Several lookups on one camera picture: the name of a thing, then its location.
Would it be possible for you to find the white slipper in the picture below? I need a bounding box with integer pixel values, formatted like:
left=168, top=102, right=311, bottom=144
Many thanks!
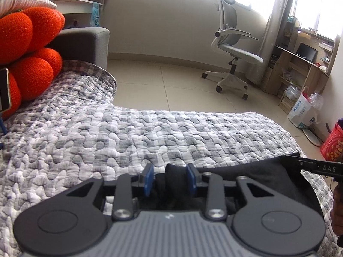
left=304, top=128, right=322, bottom=146

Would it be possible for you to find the wooden desk shelf unit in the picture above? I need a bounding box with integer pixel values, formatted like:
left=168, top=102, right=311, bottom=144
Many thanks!
left=261, top=19, right=337, bottom=115

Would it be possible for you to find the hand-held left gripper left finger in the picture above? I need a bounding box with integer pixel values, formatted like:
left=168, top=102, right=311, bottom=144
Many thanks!
left=64, top=163, right=155, bottom=220

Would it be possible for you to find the white pillow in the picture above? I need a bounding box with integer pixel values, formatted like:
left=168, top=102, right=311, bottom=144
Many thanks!
left=0, top=0, right=58, bottom=16

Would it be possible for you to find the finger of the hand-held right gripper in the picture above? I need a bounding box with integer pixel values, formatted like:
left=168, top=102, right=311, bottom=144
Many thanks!
left=280, top=154, right=318, bottom=171

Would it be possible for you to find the grey fabric sofa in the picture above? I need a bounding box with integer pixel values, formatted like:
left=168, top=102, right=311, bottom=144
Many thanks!
left=52, top=27, right=111, bottom=71

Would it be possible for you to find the grey white office chair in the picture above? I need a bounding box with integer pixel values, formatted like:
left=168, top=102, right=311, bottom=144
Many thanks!
left=202, top=0, right=264, bottom=101

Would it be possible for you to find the orange knobbly plush cushion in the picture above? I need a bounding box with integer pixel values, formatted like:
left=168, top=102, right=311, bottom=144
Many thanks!
left=0, top=7, right=65, bottom=120

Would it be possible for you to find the grey white checked quilt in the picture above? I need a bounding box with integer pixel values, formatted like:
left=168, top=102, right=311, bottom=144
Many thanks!
left=0, top=60, right=341, bottom=257

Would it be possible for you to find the small blue phone stand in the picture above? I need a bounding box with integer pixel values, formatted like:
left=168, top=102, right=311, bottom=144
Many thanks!
left=0, top=112, right=8, bottom=150

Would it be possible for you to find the person's right hand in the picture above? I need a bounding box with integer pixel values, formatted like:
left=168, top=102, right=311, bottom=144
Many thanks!
left=332, top=187, right=342, bottom=232

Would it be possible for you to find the smartphone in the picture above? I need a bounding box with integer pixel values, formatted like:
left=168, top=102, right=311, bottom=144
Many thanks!
left=0, top=68, right=12, bottom=114

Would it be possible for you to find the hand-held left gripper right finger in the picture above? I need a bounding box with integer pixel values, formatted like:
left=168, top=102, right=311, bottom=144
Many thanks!
left=186, top=163, right=278, bottom=219

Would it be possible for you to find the red printed box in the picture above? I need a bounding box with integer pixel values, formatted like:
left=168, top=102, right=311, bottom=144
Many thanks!
left=320, top=120, right=343, bottom=162

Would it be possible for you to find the white shopping bag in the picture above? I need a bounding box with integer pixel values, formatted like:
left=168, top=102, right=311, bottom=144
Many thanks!
left=287, top=92, right=315, bottom=127

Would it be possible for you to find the clear plastic bag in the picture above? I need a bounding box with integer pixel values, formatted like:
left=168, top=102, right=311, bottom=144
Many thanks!
left=308, top=93, right=325, bottom=125

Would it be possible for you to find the black garment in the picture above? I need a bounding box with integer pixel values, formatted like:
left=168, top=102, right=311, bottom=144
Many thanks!
left=154, top=154, right=322, bottom=215

